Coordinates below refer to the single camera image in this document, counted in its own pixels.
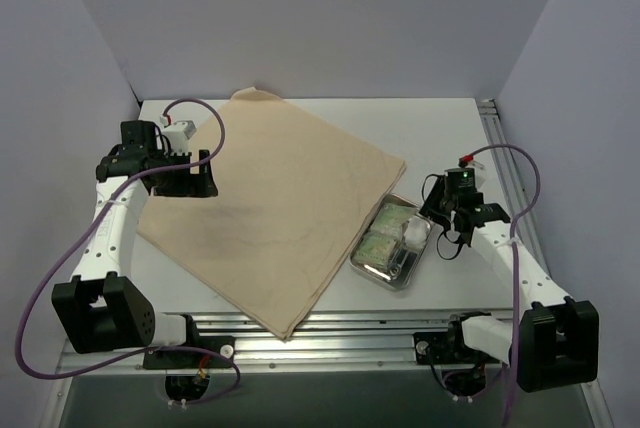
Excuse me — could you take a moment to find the white gauze pad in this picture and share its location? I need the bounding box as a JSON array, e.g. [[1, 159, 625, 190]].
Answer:
[[403, 217, 430, 249]]

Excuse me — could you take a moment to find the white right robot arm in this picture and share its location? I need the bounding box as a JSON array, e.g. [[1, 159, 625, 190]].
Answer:
[[420, 167, 599, 393]]

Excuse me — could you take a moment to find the green gauze packet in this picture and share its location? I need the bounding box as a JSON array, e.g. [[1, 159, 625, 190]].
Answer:
[[352, 232, 399, 269], [370, 203, 417, 240]]

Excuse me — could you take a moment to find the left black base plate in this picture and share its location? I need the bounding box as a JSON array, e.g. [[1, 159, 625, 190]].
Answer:
[[142, 335, 236, 370]]

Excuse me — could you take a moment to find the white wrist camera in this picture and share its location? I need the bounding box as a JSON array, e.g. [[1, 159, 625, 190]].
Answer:
[[458, 155, 487, 188], [160, 115, 196, 155]]

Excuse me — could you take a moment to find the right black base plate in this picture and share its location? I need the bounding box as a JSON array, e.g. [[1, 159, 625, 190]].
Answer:
[[412, 331, 499, 365]]

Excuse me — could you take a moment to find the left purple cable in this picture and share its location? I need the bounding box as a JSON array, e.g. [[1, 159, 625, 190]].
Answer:
[[15, 97, 242, 405]]

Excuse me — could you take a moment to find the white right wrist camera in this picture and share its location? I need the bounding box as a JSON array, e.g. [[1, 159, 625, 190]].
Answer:
[[458, 155, 487, 188]]

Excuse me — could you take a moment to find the aluminium rail frame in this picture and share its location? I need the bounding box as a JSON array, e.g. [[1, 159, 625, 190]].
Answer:
[[53, 98, 596, 379]]

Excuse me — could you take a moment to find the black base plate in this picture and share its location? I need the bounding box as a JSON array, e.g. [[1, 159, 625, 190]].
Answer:
[[412, 331, 499, 365], [142, 335, 236, 370]]

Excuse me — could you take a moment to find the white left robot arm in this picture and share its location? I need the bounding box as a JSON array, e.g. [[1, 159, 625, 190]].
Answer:
[[51, 120, 218, 367]]

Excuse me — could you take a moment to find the beige cloth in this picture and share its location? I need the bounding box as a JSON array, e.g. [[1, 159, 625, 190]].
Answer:
[[138, 88, 405, 339]]

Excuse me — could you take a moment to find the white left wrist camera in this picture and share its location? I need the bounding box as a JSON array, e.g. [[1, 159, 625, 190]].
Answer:
[[160, 115, 196, 155]]

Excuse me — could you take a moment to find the steel instrument tray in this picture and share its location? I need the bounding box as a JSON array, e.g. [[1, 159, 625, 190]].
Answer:
[[348, 193, 432, 291]]

